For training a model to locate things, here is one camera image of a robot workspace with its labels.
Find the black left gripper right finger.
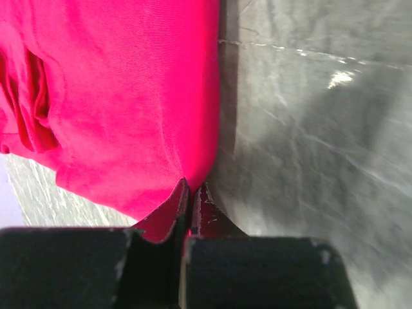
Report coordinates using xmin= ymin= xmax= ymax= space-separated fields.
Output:
xmin=185 ymin=185 xmax=357 ymax=308

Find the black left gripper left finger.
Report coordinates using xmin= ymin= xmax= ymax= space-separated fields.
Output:
xmin=1 ymin=180 xmax=190 ymax=308

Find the red t shirt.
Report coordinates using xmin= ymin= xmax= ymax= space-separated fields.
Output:
xmin=1 ymin=1 xmax=220 ymax=220

